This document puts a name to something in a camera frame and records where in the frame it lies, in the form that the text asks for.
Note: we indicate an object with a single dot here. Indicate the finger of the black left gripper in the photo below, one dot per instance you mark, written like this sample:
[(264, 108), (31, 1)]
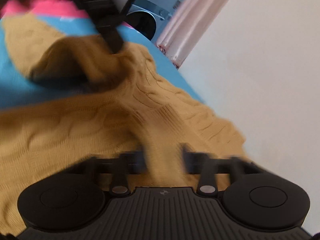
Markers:
[(112, 38)]

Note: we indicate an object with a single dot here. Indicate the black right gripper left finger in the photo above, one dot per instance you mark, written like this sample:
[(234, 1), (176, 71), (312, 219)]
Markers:
[(76, 196)]

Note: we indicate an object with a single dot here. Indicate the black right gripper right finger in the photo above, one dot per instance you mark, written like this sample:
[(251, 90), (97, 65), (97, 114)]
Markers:
[(251, 195)]

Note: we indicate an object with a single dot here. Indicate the mustard cable-knit sweater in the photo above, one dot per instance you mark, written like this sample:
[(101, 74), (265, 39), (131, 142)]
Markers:
[(130, 104)]

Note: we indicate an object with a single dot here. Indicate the lower grey washing machine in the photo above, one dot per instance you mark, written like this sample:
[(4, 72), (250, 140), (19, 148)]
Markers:
[(149, 20)]

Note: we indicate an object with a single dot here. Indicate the blue and pink bedsheet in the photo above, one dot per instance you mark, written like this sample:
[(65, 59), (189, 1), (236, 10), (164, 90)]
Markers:
[(67, 18)]

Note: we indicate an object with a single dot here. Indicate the pink satin curtain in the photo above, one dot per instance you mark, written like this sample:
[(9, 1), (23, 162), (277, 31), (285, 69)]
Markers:
[(186, 27)]

